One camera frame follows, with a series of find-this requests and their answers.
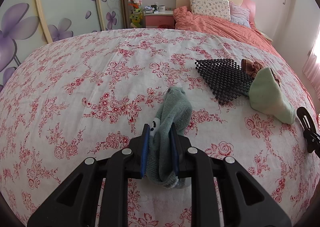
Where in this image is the salmon pink duvet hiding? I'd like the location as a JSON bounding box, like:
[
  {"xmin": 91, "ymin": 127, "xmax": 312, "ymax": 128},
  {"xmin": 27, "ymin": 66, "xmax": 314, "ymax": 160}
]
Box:
[{"xmin": 173, "ymin": 6, "xmax": 280, "ymax": 57}]

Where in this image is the white mug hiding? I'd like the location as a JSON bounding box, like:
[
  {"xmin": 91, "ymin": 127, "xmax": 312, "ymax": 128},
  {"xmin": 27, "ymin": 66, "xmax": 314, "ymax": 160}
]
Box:
[{"xmin": 158, "ymin": 5, "xmax": 165, "ymax": 12}]

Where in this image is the grey green sock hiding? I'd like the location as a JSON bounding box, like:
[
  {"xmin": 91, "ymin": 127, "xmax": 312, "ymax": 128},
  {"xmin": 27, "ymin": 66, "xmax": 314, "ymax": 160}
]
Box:
[{"xmin": 146, "ymin": 86, "xmax": 193, "ymax": 189}]

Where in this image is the pink left nightstand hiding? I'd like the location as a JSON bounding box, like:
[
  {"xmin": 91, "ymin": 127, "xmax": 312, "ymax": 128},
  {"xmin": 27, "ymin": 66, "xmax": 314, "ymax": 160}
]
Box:
[{"xmin": 144, "ymin": 11, "xmax": 175, "ymax": 29}]

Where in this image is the floral sliding wardrobe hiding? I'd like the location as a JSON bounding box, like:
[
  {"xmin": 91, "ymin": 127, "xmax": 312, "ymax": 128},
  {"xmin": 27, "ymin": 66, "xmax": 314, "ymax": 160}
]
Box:
[{"xmin": 1, "ymin": 0, "xmax": 125, "ymax": 85}]

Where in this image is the red floral tablecloth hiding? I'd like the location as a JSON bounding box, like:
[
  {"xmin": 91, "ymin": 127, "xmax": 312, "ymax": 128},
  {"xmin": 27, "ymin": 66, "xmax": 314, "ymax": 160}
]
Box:
[{"xmin": 1, "ymin": 29, "xmax": 319, "ymax": 224}]

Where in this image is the green frog plush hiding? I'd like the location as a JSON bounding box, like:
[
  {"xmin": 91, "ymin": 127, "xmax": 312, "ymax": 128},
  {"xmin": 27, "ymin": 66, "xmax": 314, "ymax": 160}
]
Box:
[{"xmin": 130, "ymin": 8, "xmax": 143, "ymax": 28}]

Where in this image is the floral white pillow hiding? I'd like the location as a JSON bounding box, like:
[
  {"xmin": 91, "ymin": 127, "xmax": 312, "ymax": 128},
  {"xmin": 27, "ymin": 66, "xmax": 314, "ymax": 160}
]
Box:
[{"xmin": 190, "ymin": 0, "xmax": 231, "ymax": 21}]

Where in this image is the red plaid scrunchie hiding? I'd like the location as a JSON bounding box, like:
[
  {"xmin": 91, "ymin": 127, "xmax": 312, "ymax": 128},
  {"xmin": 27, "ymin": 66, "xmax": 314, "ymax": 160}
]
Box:
[{"xmin": 241, "ymin": 59, "xmax": 280, "ymax": 86}]

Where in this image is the pink nightstand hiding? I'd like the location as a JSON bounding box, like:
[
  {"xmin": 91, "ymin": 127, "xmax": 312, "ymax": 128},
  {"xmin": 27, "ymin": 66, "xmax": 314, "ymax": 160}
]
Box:
[
  {"xmin": 144, "ymin": 11, "xmax": 175, "ymax": 29},
  {"xmin": 259, "ymin": 30, "xmax": 273, "ymax": 42}
]

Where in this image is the light green towel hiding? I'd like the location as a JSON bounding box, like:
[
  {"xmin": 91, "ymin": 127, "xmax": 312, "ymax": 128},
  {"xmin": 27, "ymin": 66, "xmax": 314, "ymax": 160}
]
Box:
[{"xmin": 248, "ymin": 67, "xmax": 296, "ymax": 124}]

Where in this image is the black mesh mat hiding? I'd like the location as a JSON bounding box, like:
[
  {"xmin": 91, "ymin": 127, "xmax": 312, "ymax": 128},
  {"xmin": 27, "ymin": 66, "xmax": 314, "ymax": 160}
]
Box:
[{"xmin": 195, "ymin": 58, "xmax": 253, "ymax": 105}]

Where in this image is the pink right nightstand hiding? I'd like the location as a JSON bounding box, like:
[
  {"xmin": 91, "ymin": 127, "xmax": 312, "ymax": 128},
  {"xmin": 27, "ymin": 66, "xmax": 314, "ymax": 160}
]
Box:
[{"xmin": 259, "ymin": 30, "xmax": 273, "ymax": 42}]

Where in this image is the pink striped pillow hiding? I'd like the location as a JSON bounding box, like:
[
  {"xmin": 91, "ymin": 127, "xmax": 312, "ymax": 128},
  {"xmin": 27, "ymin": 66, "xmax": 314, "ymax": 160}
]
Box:
[{"xmin": 230, "ymin": 2, "xmax": 251, "ymax": 28}]

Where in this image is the pink window curtain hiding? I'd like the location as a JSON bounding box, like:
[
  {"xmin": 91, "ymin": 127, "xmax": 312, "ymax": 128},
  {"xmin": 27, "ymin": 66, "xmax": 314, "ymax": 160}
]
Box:
[{"xmin": 302, "ymin": 34, "xmax": 320, "ymax": 98}]

